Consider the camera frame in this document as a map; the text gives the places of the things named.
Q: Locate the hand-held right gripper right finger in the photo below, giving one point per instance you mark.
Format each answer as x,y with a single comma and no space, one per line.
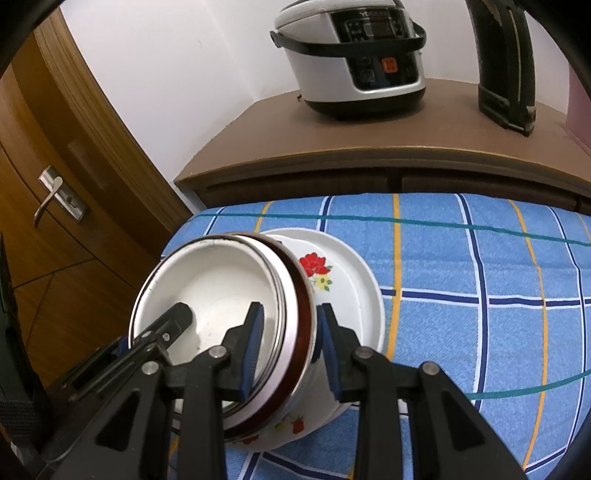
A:
332,355

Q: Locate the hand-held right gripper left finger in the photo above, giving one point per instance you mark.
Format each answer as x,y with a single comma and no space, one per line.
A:
251,350

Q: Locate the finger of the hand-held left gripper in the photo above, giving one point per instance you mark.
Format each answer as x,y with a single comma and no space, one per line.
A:
123,345
178,318

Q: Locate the white enamel bowl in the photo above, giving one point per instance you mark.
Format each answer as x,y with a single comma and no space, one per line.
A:
217,286

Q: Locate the pink floral rim bowl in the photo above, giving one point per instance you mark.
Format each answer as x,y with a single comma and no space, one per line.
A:
300,415

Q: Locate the white red-flower plate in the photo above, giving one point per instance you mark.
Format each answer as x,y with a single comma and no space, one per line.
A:
346,277

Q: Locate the dark cloth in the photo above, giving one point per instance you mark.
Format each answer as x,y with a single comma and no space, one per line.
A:
14,369

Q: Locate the wooden door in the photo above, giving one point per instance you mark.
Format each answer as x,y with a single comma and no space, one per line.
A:
55,277

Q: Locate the blue checked tablecloth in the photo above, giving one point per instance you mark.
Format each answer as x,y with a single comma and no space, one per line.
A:
461,300

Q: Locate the wooden cabinet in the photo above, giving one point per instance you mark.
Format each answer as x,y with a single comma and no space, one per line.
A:
277,138

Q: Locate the white rice cooker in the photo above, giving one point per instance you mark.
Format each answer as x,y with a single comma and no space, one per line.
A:
323,69

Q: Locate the black thermos flask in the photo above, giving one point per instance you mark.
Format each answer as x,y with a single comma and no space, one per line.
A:
508,69

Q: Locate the pink electric kettle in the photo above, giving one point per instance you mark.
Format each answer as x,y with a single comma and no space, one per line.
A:
581,115

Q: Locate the wooden door frame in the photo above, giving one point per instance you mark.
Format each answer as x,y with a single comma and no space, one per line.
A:
106,129

